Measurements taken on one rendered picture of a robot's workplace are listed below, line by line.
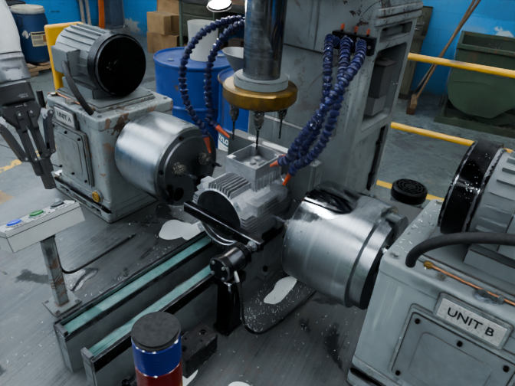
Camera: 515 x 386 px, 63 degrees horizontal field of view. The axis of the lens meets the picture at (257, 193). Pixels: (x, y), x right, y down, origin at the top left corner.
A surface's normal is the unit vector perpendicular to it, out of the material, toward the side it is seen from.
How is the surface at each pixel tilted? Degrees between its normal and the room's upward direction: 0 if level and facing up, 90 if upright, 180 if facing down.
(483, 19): 90
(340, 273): 77
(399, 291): 89
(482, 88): 87
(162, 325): 0
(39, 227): 69
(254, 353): 0
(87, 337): 90
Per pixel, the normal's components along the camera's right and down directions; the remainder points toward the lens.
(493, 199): -0.55, 0.02
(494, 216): -0.61, 0.30
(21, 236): 0.76, 0.04
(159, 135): -0.23, -0.57
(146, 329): 0.07, -0.85
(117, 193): 0.78, 0.37
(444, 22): -0.46, 0.44
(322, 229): -0.40, -0.31
